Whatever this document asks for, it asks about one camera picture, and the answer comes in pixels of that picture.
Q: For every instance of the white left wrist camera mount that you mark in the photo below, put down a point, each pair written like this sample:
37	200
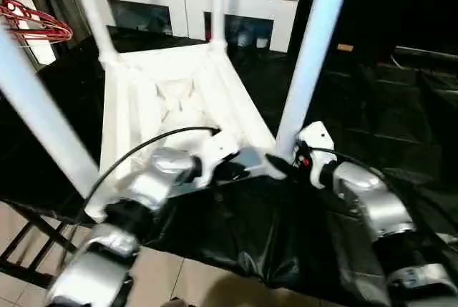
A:
218	146

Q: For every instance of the long dark bar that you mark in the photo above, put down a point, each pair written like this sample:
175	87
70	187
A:
426	52

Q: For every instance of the black folding stand frame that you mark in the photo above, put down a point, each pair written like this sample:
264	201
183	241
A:
21	275

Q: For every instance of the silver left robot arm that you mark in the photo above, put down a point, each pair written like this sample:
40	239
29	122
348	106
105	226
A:
164	167

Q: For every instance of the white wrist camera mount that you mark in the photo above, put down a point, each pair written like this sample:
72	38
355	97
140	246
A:
218	146
318	139

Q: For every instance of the small tan label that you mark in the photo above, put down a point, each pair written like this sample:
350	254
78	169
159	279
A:
345	47

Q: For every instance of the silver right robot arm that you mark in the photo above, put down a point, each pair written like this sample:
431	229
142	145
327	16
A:
375	196

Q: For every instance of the white plastic table top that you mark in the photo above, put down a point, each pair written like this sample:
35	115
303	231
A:
136	106

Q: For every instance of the black mat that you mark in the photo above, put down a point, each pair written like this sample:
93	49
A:
375	106

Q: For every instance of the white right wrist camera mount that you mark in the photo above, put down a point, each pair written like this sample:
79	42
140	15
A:
318	139

